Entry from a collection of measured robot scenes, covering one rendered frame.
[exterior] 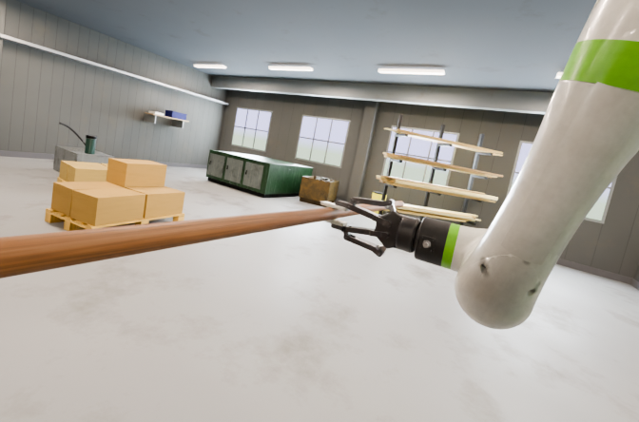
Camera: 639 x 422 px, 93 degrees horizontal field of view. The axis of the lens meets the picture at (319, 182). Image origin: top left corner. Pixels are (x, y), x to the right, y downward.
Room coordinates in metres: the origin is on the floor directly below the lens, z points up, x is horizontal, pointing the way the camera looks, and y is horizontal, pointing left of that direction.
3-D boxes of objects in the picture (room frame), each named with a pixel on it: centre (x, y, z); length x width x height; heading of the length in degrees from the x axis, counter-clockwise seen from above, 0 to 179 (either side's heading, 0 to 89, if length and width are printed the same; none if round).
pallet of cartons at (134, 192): (3.64, 2.31, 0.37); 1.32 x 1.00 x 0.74; 148
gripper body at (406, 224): (0.66, -0.19, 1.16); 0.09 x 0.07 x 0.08; 63
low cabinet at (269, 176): (8.37, 1.65, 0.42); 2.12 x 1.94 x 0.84; 60
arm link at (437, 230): (0.62, -0.25, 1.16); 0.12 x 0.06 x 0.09; 153
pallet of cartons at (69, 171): (5.02, 3.53, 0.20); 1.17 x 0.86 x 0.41; 149
